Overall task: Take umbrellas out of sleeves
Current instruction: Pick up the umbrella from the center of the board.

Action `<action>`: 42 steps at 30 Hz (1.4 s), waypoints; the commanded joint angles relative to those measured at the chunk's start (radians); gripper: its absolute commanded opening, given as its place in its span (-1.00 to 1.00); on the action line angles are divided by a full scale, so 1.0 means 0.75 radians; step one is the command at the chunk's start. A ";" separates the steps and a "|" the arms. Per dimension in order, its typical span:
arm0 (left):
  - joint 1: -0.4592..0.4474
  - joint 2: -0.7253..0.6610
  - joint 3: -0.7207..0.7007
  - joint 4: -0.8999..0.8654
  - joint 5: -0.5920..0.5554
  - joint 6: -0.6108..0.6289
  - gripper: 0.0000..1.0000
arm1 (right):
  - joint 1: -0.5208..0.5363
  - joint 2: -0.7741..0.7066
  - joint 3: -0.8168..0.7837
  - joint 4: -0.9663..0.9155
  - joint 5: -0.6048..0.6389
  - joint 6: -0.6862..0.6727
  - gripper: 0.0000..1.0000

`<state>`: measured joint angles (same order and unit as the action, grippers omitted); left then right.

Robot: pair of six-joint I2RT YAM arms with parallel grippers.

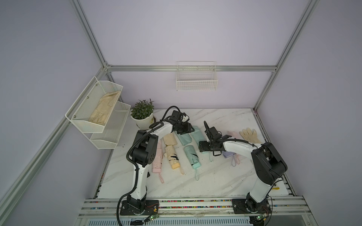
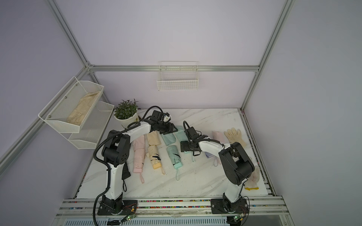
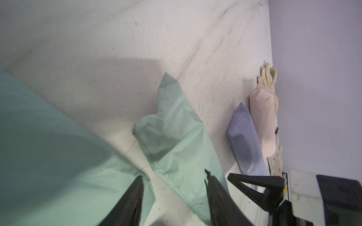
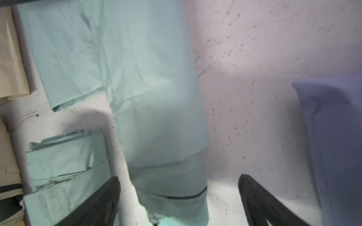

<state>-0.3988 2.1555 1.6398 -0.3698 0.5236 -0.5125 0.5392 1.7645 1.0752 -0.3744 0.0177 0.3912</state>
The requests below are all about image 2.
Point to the white speckled work glove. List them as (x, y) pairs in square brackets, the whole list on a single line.
[(251, 183)]

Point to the cream glove in shelf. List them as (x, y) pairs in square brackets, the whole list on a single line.
[(79, 113)]

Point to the white wire wall basket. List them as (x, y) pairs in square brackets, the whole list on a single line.
[(178, 75)]

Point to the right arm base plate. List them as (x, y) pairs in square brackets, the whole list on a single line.
[(224, 206)]

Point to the white tiered mesh shelf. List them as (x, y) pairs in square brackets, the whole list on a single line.
[(56, 112)]

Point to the aluminium rail frame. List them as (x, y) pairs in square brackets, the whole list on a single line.
[(199, 212)]

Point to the pink umbrella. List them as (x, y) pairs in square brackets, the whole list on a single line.
[(138, 163), (219, 136)]

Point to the yellow umbrella sleeve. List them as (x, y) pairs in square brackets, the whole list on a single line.
[(153, 139)]

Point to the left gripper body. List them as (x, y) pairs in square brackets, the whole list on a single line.
[(164, 128)]

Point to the yellow umbrella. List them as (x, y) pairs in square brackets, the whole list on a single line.
[(155, 158)]

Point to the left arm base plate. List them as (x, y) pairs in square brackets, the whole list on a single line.
[(120, 208)]

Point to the purple umbrella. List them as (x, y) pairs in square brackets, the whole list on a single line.
[(209, 155)]

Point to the cream work glove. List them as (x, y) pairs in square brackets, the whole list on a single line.
[(234, 135)]

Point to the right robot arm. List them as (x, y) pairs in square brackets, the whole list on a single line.
[(236, 163)]

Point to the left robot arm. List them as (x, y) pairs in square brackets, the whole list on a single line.
[(114, 152)]

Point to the green umbrella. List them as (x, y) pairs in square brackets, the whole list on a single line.
[(175, 159), (181, 136)]

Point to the black umbrella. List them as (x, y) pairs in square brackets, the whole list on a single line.
[(125, 175)]

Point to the green umbrella sleeve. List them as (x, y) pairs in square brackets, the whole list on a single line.
[(168, 139)]

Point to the potted green plant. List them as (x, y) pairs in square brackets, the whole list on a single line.
[(126, 112)]

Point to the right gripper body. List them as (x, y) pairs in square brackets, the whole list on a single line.
[(188, 145)]

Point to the pink umbrella sleeve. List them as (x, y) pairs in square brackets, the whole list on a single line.
[(139, 143)]

